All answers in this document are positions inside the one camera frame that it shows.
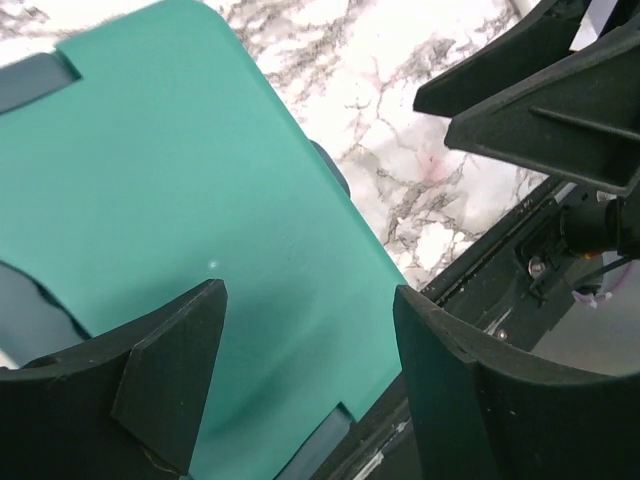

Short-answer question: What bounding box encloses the teal medicine kit box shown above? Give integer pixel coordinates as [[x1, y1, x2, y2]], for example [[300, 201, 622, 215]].
[[1, 1, 402, 479]]

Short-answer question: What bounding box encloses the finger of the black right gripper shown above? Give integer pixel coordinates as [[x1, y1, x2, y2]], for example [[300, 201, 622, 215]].
[[444, 22, 639, 196], [413, 0, 590, 118]]

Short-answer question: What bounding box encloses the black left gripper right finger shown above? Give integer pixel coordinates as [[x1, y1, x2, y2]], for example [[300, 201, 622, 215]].
[[393, 285, 639, 479]]

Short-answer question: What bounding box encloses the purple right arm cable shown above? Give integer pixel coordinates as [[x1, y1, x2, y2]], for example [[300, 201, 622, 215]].
[[572, 259, 640, 309]]

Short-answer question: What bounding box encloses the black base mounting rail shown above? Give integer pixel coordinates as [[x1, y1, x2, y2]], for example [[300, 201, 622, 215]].
[[329, 174, 640, 480]]

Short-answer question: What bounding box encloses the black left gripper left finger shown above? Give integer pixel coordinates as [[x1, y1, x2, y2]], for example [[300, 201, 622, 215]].
[[1, 280, 227, 479]]

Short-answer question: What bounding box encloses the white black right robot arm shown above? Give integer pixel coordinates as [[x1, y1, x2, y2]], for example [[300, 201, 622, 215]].
[[413, 1, 639, 259]]

